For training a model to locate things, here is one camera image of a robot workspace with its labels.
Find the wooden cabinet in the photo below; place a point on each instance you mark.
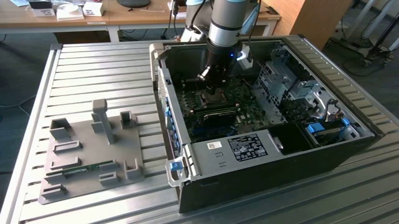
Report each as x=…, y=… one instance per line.
x=321, y=18

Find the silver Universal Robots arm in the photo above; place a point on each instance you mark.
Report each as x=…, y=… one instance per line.
x=225, y=23

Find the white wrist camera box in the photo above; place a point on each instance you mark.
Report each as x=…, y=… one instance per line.
x=246, y=58

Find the blue disk carrier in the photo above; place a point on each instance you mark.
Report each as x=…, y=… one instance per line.
x=315, y=128

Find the white sign box black top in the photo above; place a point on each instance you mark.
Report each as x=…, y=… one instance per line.
x=43, y=9

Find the black graphics card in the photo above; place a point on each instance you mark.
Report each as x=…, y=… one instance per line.
x=218, y=120

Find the blue case latch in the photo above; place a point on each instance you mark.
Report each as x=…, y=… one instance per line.
x=175, y=166

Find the green RAM stick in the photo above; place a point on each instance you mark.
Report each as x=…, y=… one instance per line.
x=81, y=168

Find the wooden desk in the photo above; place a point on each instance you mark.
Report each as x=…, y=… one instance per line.
x=125, y=16

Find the grey parts rack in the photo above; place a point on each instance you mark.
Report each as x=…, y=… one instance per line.
x=87, y=144

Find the black open PC case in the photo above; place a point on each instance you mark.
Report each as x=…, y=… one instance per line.
x=281, y=177

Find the dark round object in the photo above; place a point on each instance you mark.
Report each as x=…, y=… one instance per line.
x=134, y=2

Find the silver metal drive cage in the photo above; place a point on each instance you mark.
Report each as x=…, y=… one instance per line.
x=274, y=86

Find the white legged equipment stand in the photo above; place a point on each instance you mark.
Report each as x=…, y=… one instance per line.
x=355, y=44

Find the green motherboard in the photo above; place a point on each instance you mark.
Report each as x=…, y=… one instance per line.
x=250, y=114

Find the blue card retention clips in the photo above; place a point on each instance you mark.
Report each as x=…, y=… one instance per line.
x=169, y=111

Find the small cardboard box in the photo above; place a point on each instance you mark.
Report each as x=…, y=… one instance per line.
x=181, y=9

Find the CPU socket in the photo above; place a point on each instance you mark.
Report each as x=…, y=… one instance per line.
x=202, y=102

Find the small blue bay tab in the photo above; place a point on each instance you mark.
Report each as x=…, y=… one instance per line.
x=346, y=122

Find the white round-topped model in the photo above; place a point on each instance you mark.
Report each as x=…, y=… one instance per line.
x=70, y=12

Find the black rating label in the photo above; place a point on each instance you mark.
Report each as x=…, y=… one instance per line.
x=247, y=147

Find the silver power supply unit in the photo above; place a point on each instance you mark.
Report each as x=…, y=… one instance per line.
x=214, y=161

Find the white labelled box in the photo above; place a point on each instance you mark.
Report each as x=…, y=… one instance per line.
x=93, y=9

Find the white barcode sticker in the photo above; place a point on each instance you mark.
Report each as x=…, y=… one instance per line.
x=215, y=145

